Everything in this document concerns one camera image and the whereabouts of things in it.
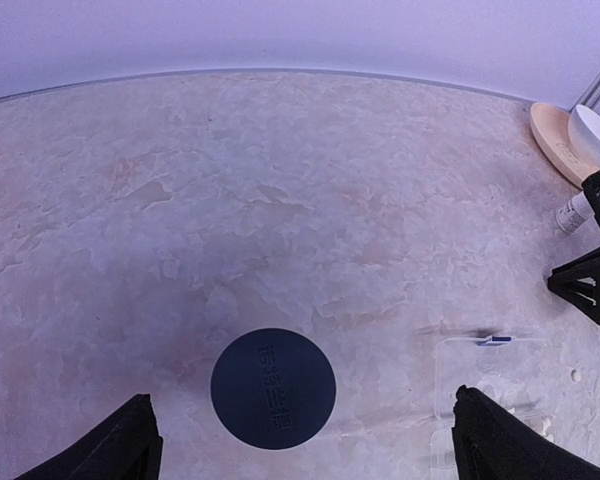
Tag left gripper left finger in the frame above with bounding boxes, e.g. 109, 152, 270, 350
20, 394, 162, 479

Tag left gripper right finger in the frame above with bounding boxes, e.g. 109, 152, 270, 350
452, 385, 600, 480

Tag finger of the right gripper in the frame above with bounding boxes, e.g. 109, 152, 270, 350
547, 247, 600, 326

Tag small white pill bottle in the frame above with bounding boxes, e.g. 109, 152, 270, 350
555, 192, 594, 234

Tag clear plastic pill organizer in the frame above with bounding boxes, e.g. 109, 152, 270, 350
430, 335, 555, 479

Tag pile of beige pills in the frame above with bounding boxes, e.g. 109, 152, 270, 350
505, 404, 553, 437

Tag round wooden plate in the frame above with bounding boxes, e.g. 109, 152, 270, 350
530, 102, 600, 188

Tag white bowl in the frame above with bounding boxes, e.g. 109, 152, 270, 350
567, 105, 600, 167

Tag orange pill bottle grey cap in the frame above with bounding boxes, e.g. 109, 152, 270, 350
210, 328, 337, 451

